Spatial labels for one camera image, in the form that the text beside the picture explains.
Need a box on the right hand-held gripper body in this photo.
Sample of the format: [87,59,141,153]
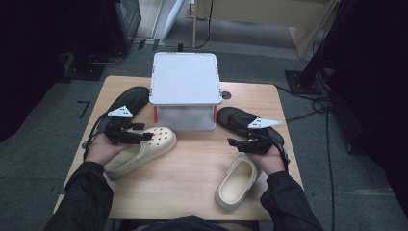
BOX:
[238,117,283,156]

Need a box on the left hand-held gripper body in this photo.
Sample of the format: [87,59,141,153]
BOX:
[104,105,134,145]

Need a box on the beige clog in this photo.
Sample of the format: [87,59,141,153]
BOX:
[214,153,263,212]
[104,126,178,180]

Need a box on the black slipper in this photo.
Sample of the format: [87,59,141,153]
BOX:
[217,106,286,152]
[95,86,151,136]

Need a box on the white shoe rack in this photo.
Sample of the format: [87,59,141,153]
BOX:
[148,52,223,132]

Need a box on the person's right hand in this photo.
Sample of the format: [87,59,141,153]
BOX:
[252,143,287,177]

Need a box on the person's left hand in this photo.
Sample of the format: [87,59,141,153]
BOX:
[85,132,130,167]

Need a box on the black stand base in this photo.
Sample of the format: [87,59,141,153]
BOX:
[63,52,127,82]

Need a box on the black metal stand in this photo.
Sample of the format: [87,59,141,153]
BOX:
[284,0,349,96]

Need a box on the person's dark torso clothing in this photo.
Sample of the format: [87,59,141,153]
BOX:
[118,215,262,231]

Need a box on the black cabinet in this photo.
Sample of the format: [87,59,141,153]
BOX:
[68,0,142,60]

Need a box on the white board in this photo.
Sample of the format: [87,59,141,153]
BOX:
[161,0,185,41]

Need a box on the right hand-held gripper cable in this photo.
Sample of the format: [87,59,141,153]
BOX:
[256,132,292,168]

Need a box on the hand-held gripper cable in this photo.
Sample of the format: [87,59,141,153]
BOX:
[83,112,111,162]
[256,132,292,168]

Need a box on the left hand-held gripper cable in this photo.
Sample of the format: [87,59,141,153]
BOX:
[83,112,111,162]

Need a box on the black floor cable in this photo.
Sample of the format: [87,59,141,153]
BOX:
[274,84,337,231]

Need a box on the black hanging cable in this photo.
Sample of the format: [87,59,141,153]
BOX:
[194,0,215,50]

